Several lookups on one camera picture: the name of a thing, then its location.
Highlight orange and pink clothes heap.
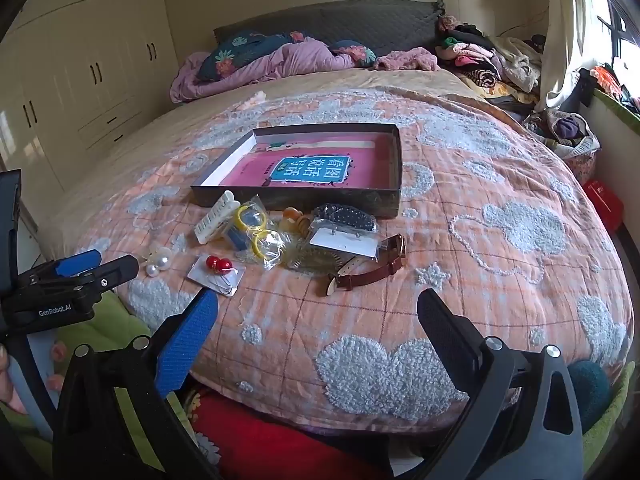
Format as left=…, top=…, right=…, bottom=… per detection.
left=580, top=62, right=640, bottom=116

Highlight teal cushion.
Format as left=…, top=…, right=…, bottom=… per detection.
left=567, top=360, right=613, bottom=421

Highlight small blue box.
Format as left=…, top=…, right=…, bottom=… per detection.
left=227, top=227, right=253, bottom=256

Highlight red cloth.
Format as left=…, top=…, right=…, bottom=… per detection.
left=192, top=390, right=401, bottom=480

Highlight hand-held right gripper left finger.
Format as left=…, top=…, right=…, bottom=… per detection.
left=52, top=287, right=221, bottom=480

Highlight cream curtain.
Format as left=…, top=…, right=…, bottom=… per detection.
left=537, top=0, right=613, bottom=111

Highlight dark shallow cardboard box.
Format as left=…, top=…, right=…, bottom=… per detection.
left=190, top=122, right=403, bottom=219

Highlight bagged yellow hoop earrings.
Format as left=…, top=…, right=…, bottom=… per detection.
left=227, top=197, right=286, bottom=271

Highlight window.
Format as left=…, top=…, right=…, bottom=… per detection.
left=580, top=0, right=640, bottom=61

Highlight small dark floral pillow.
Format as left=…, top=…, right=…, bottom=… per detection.
left=330, top=40, right=378, bottom=68

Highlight white hair claw clip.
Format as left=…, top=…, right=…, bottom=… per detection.
left=194, top=190, right=242, bottom=245

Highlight peach hair clip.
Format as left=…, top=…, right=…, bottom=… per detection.
left=281, top=206, right=313, bottom=235

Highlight pink quilt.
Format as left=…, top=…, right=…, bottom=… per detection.
left=170, top=42, right=356, bottom=103

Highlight cream wardrobe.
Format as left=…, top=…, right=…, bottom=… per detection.
left=0, top=0, right=181, bottom=196

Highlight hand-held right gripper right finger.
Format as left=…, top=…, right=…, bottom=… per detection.
left=416, top=287, right=586, bottom=480

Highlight bagged gold bracelet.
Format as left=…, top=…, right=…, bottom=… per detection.
left=285, top=225, right=381, bottom=276

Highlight pink book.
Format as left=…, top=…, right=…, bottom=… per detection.
left=217, top=132, right=391, bottom=188

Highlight tan bed sheet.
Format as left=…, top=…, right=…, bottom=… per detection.
left=37, top=67, right=531, bottom=261

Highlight person's left hand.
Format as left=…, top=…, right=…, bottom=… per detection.
left=0, top=347, right=26, bottom=413

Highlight pile of clothes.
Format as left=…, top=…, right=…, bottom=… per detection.
left=435, top=15, right=551, bottom=111

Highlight grey padded headboard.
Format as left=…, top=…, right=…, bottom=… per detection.
left=214, top=0, right=446, bottom=58

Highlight green fleece cloth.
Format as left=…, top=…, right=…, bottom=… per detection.
left=0, top=292, right=156, bottom=441

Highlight red bead earrings card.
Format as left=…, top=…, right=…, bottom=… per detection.
left=187, top=254, right=247, bottom=300

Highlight pink fluffy garment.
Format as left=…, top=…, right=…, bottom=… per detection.
left=372, top=47, right=441, bottom=72

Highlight red box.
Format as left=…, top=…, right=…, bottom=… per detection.
left=582, top=179, right=625, bottom=233

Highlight large dark floral pillow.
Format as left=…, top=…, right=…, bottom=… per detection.
left=196, top=30, right=311, bottom=81

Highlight orange checked tufted blanket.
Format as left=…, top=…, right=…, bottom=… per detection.
left=75, top=87, right=633, bottom=431

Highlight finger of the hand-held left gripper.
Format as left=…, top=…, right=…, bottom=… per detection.
left=17, top=250, right=103, bottom=286
left=37, top=255, right=140, bottom=301

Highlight basket of clothes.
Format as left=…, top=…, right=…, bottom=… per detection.
left=525, top=110, right=601, bottom=161

